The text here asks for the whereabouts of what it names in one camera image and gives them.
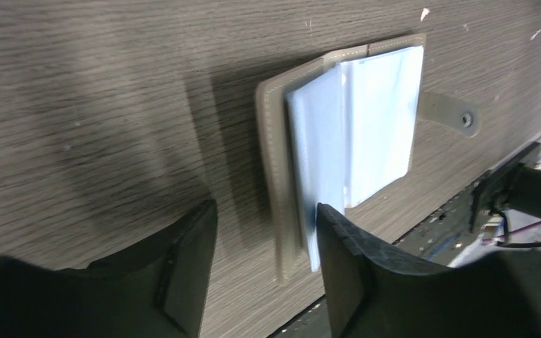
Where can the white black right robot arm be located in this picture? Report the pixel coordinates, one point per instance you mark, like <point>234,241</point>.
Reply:
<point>522,191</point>

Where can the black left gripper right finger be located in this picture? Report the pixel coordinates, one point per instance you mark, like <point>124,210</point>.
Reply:
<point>374,289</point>

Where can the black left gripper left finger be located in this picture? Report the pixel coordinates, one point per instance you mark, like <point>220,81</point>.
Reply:
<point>156,287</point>

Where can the taupe leather card holder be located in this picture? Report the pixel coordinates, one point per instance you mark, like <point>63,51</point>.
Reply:
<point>338,129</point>

